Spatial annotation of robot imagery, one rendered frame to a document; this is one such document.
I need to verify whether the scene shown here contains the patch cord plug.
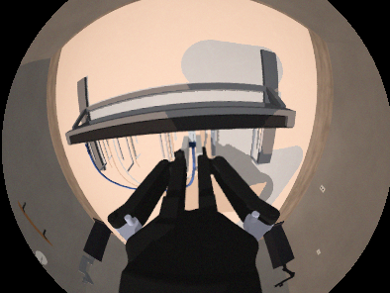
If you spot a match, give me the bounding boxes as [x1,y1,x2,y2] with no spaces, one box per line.
[188,132,196,147]

